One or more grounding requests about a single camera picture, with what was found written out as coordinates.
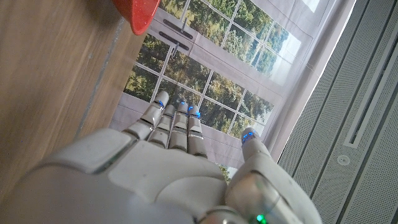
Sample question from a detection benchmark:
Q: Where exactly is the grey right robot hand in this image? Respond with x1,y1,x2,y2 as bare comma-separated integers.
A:
0,90,324,224

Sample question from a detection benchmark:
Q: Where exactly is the printed window backdrop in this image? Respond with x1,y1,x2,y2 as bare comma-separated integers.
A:
108,0,357,184

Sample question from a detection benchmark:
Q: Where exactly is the red bowl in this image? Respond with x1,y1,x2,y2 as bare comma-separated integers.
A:
111,0,162,36

